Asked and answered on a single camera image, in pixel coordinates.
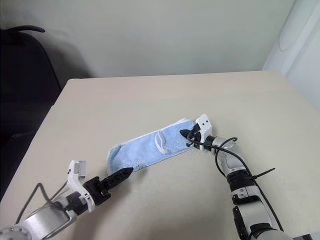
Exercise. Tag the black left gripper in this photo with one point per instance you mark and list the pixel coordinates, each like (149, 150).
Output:
(96, 190)

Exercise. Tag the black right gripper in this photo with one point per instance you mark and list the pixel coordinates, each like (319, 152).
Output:
(195, 137)

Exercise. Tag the light blue towel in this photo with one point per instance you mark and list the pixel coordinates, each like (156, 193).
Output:
(145, 150)

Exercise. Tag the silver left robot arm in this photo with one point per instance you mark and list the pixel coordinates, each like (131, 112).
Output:
(40, 220)

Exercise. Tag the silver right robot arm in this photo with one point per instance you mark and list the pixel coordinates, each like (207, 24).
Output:
(247, 197)

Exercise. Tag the black zip tie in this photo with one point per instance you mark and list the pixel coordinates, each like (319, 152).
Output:
(262, 173)

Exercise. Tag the black chair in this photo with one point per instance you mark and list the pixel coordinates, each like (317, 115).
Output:
(25, 87)

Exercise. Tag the white partition panel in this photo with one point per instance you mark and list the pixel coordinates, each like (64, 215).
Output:
(297, 42)

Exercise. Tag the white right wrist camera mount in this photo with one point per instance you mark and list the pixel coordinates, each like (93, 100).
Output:
(205, 125)

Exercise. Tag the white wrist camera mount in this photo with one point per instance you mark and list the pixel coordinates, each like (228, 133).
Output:
(205, 125)
(74, 176)

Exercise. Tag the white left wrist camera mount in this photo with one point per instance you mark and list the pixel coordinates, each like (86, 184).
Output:
(74, 176)

